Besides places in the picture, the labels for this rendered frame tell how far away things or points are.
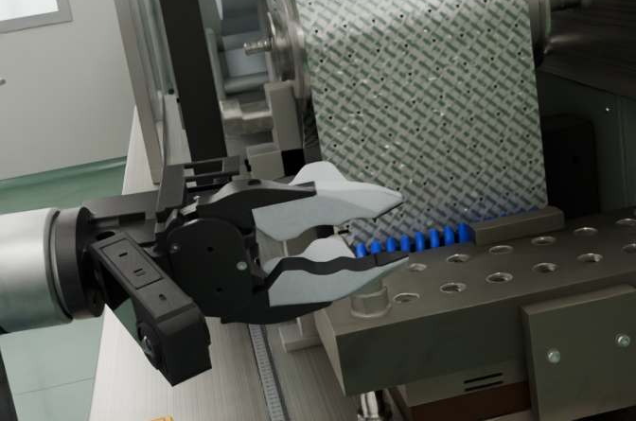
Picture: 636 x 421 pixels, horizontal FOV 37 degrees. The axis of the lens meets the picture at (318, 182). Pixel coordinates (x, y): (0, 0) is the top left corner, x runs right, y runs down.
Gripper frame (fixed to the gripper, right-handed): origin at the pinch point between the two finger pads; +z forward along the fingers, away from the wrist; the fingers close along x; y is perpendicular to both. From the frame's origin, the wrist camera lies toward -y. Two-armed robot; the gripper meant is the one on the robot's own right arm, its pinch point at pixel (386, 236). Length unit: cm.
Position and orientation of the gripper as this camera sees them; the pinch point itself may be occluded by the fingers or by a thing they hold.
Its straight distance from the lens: 59.2
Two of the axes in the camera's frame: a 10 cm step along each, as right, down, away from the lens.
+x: 1.3, 8.7, 4.8
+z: 9.9, -1.4, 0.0
